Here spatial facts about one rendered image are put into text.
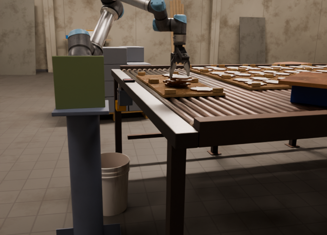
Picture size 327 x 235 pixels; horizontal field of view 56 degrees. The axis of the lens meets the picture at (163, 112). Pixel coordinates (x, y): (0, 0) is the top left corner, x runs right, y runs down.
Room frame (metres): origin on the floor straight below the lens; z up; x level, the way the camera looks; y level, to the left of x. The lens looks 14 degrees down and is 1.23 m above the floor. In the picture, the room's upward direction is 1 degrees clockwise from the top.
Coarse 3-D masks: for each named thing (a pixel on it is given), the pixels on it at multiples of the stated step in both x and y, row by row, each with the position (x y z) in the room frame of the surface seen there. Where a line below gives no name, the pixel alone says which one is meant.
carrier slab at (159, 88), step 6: (150, 84) 1.91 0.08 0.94; (156, 84) 1.91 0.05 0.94; (162, 84) 1.92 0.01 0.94; (192, 84) 1.94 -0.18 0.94; (198, 84) 1.94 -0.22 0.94; (156, 90) 1.72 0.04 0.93; (162, 90) 1.68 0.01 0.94; (180, 90) 1.69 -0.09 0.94; (186, 90) 1.70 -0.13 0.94; (162, 96) 1.58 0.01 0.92; (168, 96) 1.57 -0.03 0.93; (174, 96) 1.58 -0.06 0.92; (180, 96) 1.59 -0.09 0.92; (186, 96) 1.59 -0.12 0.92; (192, 96) 1.60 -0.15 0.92
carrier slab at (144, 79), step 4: (136, 76) 2.34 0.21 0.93; (140, 76) 2.29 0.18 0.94; (144, 76) 2.29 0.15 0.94; (148, 76) 2.29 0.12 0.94; (152, 76) 2.30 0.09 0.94; (156, 76) 2.30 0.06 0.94; (160, 76) 2.30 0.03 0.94; (144, 80) 2.08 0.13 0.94; (160, 80) 2.09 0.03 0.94; (164, 80) 2.10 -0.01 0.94
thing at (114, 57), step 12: (108, 48) 4.38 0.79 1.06; (120, 48) 4.44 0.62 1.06; (132, 48) 4.87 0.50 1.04; (108, 60) 4.38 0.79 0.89; (120, 60) 4.43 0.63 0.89; (132, 60) 4.87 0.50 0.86; (108, 72) 4.38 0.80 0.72; (108, 84) 4.38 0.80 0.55; (108, 96) 4.38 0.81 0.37; (132, 108) 4.49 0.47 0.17
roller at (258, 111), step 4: (164, 72) 2.78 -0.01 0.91; (168, 72) 2.71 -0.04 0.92; (220, 96) 1.67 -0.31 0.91; (224, 96) 1.64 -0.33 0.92; (228, 100) 1.57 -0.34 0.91; (232, 100) 1.54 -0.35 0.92; (236, 100) 1.52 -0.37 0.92; (240, 104) 1.46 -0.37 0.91; (244, 104) 1.44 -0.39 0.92; (248, 108) 1.38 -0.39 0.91; (252, 108) 1.36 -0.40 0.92; (256, 108) 1.34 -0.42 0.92; (256, 112) 1.31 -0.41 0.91; (260, 112) 1.29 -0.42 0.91; (264, 112) 1.28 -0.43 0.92
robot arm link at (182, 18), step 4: (176, 16) 1.80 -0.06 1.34; (180, 16) 1.79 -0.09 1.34; (184, 16) 1.80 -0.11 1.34; (172, 20) 1.81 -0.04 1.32; (176, 20) 1.80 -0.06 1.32; (180, 20) 1.79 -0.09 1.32; (184, 20) 1.80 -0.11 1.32; (172, 24) 1.80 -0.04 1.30; (176, 24) 1.79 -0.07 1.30; (180, 24) 1.79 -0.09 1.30; (184, 24) 1.80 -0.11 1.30; (172, 28) 1.81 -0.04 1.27; (176, 28) 1.80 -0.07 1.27; (180, 28) 1.79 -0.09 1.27; (184, 28) 1.80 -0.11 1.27; (176, 32) 1.80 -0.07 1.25; (180, 32) 1.79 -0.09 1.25; (184, 32) 1.80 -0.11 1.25
